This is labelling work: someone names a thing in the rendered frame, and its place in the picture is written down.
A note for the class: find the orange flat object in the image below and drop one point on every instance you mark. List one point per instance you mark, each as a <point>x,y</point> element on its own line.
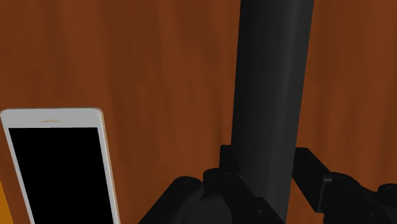
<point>4,208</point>

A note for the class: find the dark grey long bar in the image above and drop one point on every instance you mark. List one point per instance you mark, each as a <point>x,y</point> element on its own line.
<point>268,93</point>

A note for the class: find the white smartphone with black screen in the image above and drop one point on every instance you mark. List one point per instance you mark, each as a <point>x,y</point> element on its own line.
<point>62,173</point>

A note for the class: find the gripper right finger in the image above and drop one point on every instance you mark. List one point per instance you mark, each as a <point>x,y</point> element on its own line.
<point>347,195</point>

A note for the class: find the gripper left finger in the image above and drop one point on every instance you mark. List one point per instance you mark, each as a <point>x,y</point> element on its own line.
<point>217,192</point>

